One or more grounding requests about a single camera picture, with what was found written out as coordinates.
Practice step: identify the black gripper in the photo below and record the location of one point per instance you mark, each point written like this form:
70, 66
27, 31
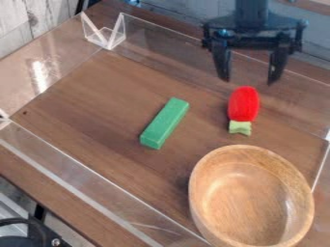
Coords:
277, 33

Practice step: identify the red plush toy green stem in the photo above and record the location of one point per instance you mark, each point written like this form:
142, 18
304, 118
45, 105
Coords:
244, 109

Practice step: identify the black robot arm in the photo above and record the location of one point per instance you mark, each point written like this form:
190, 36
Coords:
252, 10

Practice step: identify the green rectangular block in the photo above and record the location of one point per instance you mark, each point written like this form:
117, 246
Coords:
161, 127

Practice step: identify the oval wooden bowl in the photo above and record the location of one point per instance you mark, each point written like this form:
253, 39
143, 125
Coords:
250, 198

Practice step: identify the black clamp with bolt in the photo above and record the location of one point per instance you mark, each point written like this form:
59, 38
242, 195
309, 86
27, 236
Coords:
43, 236

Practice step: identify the clear acrylic back wall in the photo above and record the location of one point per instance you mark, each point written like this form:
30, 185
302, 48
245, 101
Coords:
297, 99

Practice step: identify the clear acrylic wall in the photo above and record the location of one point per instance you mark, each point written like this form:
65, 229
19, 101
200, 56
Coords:
109, 215
297, 99

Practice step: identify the clear acrylic corner bracket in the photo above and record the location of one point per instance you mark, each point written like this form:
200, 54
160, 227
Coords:
105, 37

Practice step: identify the clear acrylic front wall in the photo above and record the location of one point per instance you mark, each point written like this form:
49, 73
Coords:
109, 215

